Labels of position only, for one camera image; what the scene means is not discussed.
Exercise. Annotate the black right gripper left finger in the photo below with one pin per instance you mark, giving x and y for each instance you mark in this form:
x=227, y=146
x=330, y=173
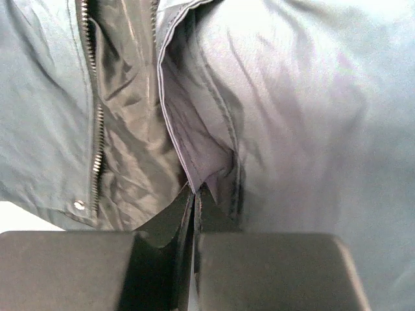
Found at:
x=144, y=269

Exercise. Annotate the grey gradient zip jacket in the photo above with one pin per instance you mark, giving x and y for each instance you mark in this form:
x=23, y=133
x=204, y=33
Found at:
x=297, y=115

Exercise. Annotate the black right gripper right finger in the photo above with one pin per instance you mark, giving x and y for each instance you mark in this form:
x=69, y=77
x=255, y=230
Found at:
x=270, y=271

